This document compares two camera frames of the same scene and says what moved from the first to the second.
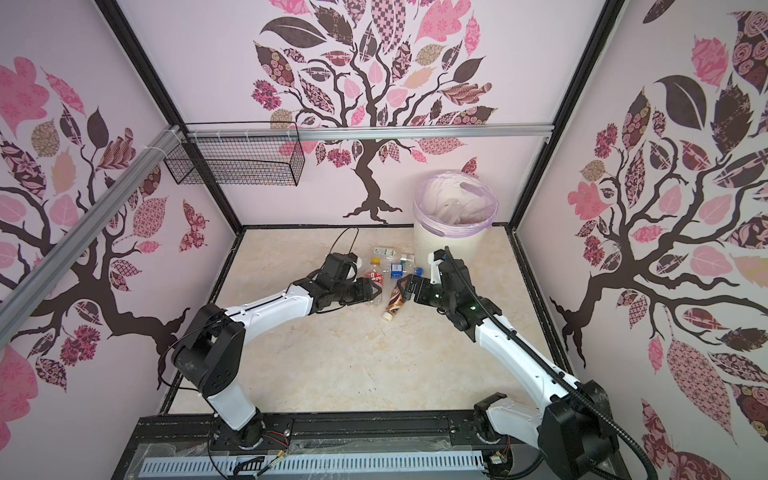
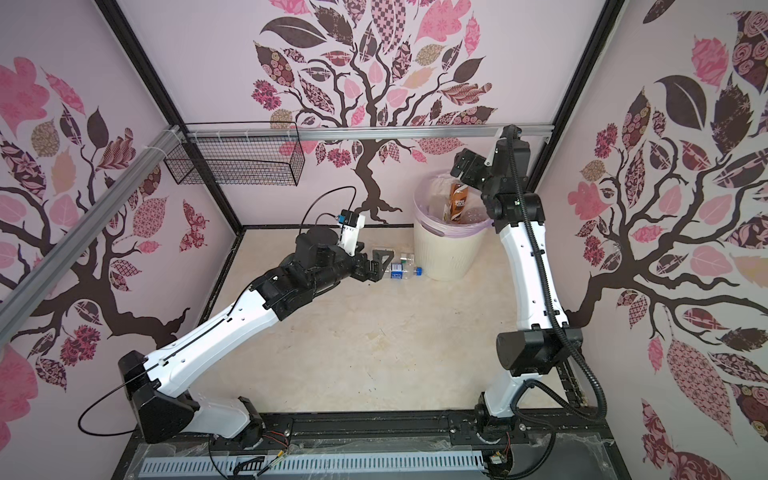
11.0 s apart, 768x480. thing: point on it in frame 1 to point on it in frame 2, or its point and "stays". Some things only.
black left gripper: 364,291 to 376,268
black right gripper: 410,286 to 474,166
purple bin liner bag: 478,203 stays
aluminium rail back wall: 366,132 stays
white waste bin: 472,248 stays
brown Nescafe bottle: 396,301 to 458,200
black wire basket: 240,153 stays
